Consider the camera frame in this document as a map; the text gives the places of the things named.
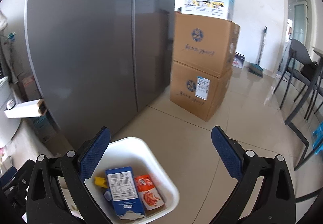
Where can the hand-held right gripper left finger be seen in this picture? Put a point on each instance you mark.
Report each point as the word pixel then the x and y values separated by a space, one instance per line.
pixel 94 153

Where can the grey refrigerator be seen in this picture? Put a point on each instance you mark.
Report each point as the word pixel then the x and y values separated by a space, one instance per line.
pixel 88 44

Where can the white plastic bin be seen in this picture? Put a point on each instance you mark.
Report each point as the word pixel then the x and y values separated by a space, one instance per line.
pixel 141 153

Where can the small brown carton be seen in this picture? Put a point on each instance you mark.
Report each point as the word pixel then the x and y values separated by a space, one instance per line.
pixel 26 86

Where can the floral tablecloth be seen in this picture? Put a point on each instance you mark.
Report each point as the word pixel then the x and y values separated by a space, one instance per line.
pixel 3 154

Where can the blue milk carton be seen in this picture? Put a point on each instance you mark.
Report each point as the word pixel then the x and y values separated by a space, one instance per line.
pixel 123 193

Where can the small blue white box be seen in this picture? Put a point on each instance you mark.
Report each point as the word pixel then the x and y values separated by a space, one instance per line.
pixel 239 60

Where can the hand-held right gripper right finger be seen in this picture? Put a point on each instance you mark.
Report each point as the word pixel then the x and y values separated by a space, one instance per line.
pixel 227 153

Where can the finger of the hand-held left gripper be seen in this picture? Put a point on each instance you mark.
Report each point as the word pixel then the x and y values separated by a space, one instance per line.
pixel 17 188

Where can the black frame table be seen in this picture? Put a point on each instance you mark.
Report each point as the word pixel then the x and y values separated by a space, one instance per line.
pixel 300 135

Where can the red snack box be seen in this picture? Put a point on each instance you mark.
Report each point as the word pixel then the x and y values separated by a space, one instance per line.
pixel 150 193

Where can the white electric cooking pot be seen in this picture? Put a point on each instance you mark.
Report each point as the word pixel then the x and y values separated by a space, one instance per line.
pixel 7 112

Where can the large cardboard box with label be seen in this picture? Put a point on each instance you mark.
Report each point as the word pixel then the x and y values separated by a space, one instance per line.
pixel 196 92

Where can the grey chair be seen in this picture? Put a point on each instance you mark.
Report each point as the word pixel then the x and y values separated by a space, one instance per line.
pixel 297 62

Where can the yellow plastic wrapper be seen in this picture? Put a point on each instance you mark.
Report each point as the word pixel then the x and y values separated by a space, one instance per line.
pixel 100 181

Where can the blue plastic stool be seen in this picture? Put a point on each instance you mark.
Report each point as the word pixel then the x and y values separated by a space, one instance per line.
pixel 318 139

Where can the light blue printed box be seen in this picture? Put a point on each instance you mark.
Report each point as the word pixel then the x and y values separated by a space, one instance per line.
pixel 209 3

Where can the white framed door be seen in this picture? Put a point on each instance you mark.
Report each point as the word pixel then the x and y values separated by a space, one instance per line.
pixel 299 27

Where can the green broom with dustpan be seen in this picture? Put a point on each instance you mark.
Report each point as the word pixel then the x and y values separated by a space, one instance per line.
pixel 257 64

